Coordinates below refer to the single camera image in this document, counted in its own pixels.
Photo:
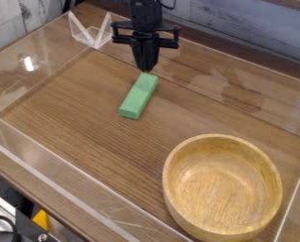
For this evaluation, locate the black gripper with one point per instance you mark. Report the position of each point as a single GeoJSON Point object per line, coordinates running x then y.
{"type": "Point", "coordinates": [146, 27]}

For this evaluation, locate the green rectangular block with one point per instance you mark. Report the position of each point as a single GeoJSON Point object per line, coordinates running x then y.
{"type": "Point", "coordinates": [138, 96]}

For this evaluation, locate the brown wooden bowl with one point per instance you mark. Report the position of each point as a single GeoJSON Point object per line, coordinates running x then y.
{"type": "Point", "coordinates": [222, 188]}

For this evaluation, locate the yellow black machine base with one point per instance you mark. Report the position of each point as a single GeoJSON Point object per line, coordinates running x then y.
{"type": "Point", "coordinates": [17, 227]}

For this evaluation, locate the clear acrylic corner bracket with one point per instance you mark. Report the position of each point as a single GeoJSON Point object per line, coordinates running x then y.
{"type": "Point", "coordinates": [95, 37]}

